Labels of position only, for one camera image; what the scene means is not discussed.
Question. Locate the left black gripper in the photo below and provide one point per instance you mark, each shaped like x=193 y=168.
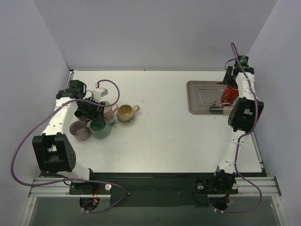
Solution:
x=93 y=108

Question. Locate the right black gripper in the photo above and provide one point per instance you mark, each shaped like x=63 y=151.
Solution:
x=228 y=78

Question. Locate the pink mug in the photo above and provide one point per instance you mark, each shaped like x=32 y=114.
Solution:
x=109 y=110

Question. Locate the red mug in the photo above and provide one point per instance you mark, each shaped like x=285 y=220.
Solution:
x=229 y=95

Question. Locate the teal mug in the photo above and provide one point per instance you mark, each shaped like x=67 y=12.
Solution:
x=101 y=130

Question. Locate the lilac mug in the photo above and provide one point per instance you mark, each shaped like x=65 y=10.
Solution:
x=79 y=131

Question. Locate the beige round mug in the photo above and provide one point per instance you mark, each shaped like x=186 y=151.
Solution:
x=126 y=113

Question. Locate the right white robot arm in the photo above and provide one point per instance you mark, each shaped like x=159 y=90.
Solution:
x=239 y=81

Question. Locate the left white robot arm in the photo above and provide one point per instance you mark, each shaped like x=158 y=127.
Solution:
x=53 y=150

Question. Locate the metal tray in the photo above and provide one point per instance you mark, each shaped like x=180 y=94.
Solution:
x=204 y=97

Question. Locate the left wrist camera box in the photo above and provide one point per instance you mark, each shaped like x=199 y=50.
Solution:
x=98 y=93

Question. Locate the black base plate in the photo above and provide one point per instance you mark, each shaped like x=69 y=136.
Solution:
x=156 y=189

